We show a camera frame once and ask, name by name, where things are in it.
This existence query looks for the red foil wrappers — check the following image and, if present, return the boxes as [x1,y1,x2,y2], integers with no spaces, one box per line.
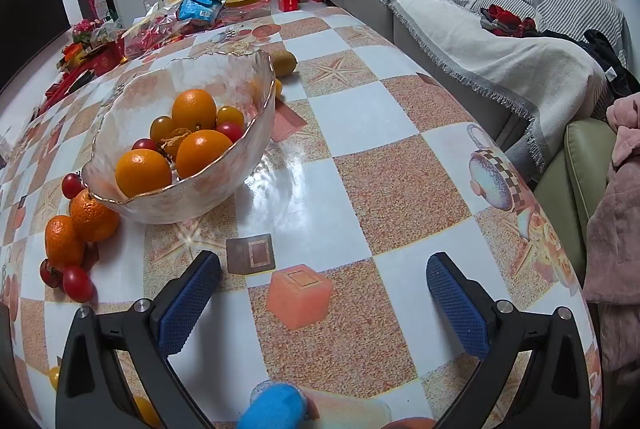
[122,16,196,57]

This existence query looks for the pink garment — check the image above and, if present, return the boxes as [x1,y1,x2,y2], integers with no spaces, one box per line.
[582,91,640,390]

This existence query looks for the kiwi fruit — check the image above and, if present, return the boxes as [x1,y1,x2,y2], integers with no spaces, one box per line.
[270,50,297,78]

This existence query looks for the orange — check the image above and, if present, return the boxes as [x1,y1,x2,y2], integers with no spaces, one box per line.
[115,149,172,198]
[175,129,234,180]
[171,89,218,132]

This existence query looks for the black television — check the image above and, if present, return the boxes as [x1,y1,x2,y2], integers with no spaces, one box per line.
[0,0,71,90]

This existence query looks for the grey covered sofa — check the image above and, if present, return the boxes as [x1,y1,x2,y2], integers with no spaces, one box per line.
[306,0,631,180]

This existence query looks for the green armchair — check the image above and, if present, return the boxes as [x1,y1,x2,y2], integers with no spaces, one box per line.
[532,118,618,280]

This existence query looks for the yellow lid jar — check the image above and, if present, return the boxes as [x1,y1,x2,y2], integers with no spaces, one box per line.
[225,0,266,17]

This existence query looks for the clear glass bowl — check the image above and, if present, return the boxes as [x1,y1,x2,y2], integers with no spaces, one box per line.
[81,50,277,225]

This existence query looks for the pink flowers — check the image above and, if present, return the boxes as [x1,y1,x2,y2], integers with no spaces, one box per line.
[72,20,101,44]

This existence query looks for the red gift box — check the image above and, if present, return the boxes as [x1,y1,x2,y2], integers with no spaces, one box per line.
[62,41,126,77]

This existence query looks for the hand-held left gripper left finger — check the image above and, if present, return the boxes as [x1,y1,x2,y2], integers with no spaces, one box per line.
[55,250,223,429]

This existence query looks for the mandarin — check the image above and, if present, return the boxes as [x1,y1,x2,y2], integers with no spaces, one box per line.
[44,215,86,269]
[69,189,121,243]

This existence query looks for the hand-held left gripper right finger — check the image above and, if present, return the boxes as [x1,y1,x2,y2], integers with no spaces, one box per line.
[426,252,589,429]

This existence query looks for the black garment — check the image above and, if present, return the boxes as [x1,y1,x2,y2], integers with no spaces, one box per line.
[582,29,640,97]

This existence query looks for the dark red clothes pile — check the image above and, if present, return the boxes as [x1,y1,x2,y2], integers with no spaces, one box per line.
[480,4,538,38]

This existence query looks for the person's left hand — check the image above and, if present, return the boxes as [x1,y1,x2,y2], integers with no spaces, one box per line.
[236,383,308,429]

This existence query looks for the blue snack packet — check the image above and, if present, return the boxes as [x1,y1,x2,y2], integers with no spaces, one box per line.
[177,0,223,24]

